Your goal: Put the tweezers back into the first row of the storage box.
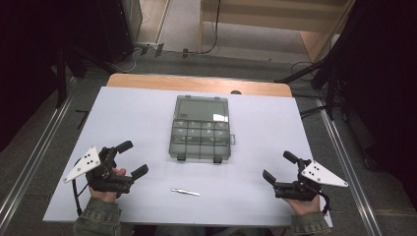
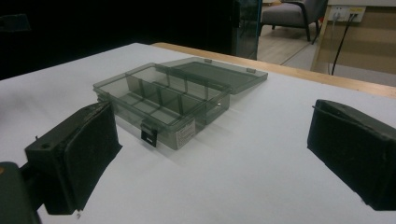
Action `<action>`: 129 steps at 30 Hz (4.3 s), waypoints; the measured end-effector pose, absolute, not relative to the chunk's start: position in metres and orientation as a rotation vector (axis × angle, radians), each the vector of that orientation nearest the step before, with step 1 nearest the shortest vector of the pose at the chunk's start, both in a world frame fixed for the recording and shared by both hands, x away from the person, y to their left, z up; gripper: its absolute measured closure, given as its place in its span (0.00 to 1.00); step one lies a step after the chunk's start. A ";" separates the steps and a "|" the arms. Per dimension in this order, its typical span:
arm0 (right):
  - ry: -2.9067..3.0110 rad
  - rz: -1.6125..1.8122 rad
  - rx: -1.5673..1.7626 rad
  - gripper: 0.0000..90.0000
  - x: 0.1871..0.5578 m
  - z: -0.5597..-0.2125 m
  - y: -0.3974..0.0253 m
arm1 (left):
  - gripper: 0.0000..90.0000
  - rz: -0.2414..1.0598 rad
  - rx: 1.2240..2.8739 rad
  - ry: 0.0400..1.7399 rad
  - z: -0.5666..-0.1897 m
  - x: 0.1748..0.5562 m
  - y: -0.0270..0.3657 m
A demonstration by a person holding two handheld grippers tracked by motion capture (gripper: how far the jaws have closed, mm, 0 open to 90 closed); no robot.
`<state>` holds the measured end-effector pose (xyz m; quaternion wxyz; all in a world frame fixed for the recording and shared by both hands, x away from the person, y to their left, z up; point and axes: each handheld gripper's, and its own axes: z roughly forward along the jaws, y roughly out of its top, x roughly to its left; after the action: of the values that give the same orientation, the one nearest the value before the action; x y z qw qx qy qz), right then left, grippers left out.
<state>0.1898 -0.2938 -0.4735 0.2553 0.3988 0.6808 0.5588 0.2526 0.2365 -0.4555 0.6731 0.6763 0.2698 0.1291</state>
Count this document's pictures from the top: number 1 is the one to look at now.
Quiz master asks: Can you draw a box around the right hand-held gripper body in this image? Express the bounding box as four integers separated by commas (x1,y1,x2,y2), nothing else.
272,158,349,202

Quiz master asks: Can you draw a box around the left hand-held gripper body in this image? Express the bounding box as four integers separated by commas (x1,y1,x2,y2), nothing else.
63,146,136,195

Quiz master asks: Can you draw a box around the person's right hand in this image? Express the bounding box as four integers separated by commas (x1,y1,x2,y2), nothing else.
282,195,322,216

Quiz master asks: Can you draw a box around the person's left hand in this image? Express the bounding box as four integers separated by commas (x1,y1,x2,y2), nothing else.
89,167,128,204

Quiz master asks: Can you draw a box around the white table board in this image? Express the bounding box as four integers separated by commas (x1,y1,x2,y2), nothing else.
42,86,334,228

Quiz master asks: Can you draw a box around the small silver metal tool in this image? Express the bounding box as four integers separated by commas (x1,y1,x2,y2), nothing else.
169,187,202,198

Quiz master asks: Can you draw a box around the clear plastic compartment box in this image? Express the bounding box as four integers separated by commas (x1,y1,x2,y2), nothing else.
168,94,237,165

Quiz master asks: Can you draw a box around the black metal stand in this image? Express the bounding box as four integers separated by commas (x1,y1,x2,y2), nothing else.
53,43,117,110

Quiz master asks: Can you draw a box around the black tripod stand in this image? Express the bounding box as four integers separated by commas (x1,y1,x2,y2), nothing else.
274,30,350,121

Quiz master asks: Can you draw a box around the wooden table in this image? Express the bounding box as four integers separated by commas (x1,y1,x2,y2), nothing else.
106,73,293,98

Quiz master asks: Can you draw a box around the black cabinet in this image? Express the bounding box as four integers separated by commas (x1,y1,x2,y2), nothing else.
83,0,144,65

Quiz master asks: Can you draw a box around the light wooden furniture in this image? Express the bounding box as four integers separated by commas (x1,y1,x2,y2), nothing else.
198,0,357,64

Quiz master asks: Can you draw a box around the metal floor rail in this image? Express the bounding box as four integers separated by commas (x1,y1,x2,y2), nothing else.
0,92,75,225
315,97,384,236

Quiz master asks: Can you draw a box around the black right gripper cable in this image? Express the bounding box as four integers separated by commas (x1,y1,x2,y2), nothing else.
318,191,331,216

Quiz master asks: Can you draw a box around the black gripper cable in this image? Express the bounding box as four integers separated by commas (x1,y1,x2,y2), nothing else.
318,191,331,216
72,158,90,217

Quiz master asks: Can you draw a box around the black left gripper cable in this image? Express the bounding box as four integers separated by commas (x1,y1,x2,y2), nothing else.
72,158,90,217

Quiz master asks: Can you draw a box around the white floor cable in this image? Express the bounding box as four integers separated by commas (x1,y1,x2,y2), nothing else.
111,45,146,74

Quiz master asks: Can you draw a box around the black hanging cable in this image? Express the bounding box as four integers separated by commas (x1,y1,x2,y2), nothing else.
182,0,221,59

